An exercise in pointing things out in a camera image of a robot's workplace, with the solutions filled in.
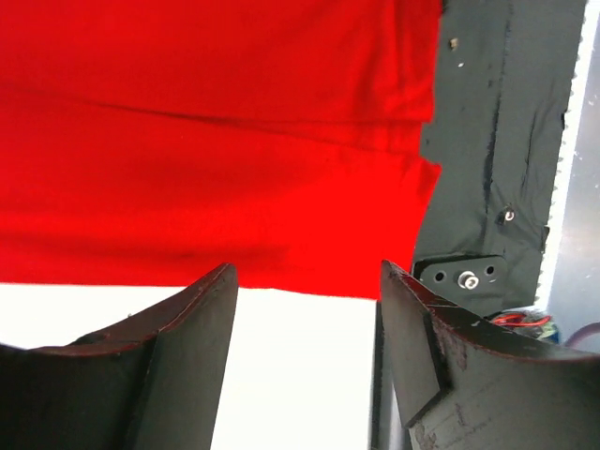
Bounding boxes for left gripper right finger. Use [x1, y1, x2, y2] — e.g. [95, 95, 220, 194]
[380, 261, 599, 449]

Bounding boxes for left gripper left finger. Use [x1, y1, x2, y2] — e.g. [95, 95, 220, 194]
[1, 263, 238, 449]

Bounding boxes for bright red t-shirt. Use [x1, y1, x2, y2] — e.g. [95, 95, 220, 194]
[1, 1, 442, 299]

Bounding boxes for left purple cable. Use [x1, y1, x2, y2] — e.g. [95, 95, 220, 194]
[564, 322, 600, 348]

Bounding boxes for grey cable duct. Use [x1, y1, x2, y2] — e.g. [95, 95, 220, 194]
[533, 0, 600, 306]

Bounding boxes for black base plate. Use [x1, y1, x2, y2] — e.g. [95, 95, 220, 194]
[413, 1, 586, 316]

